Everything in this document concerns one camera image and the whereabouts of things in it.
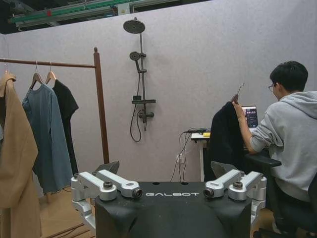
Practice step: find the green overhead rail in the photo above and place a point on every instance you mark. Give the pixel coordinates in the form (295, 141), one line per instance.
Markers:
(74, 10)

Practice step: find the black shower column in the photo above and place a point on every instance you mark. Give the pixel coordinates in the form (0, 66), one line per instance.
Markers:
(133, 25)

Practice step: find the black short-sleeved t-shirt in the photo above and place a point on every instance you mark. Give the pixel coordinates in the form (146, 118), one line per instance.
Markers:
(65, 104)

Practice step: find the yellow object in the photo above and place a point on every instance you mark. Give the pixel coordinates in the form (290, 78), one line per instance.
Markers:
(206, 134)

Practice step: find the black power strip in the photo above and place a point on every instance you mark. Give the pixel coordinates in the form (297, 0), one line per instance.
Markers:
(196, 130)

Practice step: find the tan long coat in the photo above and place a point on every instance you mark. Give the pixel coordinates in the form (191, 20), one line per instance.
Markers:
(15, 148)

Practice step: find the white desk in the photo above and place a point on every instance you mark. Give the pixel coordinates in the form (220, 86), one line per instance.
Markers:
(198, 137)

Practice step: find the black garment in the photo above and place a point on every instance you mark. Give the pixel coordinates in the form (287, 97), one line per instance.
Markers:
(225, 138)

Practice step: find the white wall socket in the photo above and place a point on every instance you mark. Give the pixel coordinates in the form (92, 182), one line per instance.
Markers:
(180, 158)

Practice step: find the black hand shower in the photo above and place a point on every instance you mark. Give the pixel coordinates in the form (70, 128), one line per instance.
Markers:
(135, 55)

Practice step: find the blue long-sleeved garment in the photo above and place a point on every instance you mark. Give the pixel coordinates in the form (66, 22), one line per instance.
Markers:
(47, 136)

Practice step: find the dark wooden clothes hanger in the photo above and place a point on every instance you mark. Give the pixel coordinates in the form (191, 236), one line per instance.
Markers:
(235, 98)

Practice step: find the person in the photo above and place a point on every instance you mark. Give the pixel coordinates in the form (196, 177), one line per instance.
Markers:
(292, 129)

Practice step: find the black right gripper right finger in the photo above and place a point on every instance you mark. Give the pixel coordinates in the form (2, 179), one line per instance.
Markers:
(250, 182)

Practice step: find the black office chair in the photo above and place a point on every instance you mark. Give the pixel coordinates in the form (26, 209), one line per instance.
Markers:
(262, 160)

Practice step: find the open laptop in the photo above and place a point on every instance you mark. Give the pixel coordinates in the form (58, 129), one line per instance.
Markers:
(251, 116)

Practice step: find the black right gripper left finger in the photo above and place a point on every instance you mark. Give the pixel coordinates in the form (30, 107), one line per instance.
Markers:
(86, 184)

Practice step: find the dark wooden clothes rack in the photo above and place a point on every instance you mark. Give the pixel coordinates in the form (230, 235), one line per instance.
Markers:
(99, 99)

